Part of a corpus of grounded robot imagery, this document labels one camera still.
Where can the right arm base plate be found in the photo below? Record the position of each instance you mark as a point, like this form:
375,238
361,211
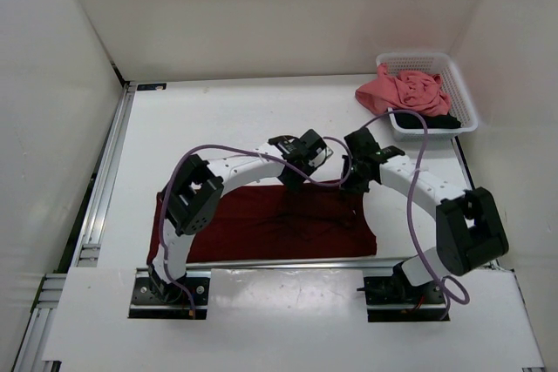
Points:
389,299

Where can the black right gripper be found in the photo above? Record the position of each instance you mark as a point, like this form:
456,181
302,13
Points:
357,186

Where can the pink t-shirt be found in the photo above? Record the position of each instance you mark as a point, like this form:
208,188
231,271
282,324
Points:
409,90

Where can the aluminium table edge rail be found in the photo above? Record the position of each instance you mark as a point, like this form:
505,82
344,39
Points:
102,259

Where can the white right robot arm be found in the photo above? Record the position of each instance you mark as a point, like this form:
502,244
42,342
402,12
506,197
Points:
468,229

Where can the dark red t-shirt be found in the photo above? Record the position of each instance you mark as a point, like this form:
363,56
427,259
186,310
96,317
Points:
274,223

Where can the aluminium side frame rail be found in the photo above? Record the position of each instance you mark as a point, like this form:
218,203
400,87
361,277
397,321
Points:
85,244

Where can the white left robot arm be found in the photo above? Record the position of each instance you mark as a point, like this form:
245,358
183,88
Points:
188,202

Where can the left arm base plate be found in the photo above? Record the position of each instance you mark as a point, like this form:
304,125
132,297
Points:
147,302

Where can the black t-shirt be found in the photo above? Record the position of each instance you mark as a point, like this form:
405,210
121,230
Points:
408,121

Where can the white plastic basket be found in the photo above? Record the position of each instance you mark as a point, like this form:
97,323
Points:
453,84

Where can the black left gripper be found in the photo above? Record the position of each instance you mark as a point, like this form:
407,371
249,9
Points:
290,184

